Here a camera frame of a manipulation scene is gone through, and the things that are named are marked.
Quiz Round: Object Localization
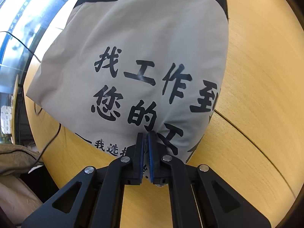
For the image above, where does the grey and black jacket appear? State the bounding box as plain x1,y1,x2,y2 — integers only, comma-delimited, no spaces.
27,0,228,162

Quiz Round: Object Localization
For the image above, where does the black cable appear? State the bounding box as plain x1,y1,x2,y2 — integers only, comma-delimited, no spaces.
0,30,63,165

